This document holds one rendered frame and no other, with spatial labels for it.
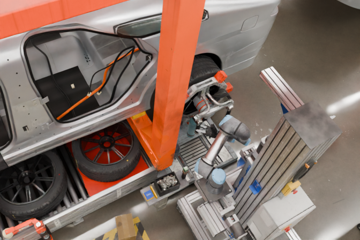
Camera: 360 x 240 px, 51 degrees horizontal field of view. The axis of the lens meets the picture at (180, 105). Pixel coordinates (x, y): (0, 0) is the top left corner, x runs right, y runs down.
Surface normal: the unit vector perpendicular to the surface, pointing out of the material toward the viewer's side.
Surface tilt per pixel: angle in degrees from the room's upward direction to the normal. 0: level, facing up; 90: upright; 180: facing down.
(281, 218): 0
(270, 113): 0
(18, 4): 0
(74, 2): 90
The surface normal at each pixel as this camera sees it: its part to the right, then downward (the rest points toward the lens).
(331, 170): 0.11, -0.55
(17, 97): 0.51, 0.64
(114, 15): 0.44, -0.02
